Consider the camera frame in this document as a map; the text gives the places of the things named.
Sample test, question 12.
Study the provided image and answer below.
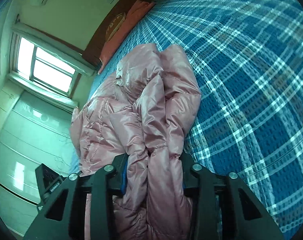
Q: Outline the pink puffer down jacket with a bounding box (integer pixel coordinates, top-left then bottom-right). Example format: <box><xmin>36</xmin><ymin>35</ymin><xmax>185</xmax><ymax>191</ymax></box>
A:
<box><xmin>70</xmin><ymin>43</ymin><xmax>201</xmax><ymax>239</ymax></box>

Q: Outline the white glass-door wardrobe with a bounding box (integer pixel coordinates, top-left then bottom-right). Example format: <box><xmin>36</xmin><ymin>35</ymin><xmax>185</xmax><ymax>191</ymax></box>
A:
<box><xmin>0</xmin><ymin>81</ymin><xmax>73</xmax><ymax>236</ymax></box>

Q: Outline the dark wooden headboard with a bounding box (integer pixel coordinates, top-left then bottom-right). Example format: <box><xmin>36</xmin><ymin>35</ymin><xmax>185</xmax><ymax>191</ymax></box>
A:
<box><xmin>82</xmin><ymin>0</ymin><xmax>152</xmax><ymax>67</ymax></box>

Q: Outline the embroidered brown cushion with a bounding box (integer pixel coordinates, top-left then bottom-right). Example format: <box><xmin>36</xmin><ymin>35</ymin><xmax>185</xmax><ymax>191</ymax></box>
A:
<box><xmin>106</xmin><ymin>12</ymin><xmax>126</xmax><ymax>42</ymax></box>

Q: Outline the blue plaid bed sheet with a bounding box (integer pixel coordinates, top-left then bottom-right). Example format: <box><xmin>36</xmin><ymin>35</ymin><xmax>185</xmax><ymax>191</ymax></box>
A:
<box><xmin>66</xmin><ymin>0</ymin><xmax>303</xmax><ymax>240</ymax></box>

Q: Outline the red pillow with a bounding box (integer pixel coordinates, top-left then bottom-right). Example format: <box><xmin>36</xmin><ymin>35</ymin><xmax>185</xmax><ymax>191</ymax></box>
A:
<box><xmin>98</xmin><ymin>0</ymin><xmax>155</xmax><ymax>74</ymax></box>

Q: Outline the window with white frame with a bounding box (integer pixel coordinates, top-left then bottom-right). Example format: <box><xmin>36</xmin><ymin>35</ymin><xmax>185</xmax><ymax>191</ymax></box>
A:
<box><xmin>10</xmin><ymin>34</ymin><xmax>80</xmax><ymax>98</ymax></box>

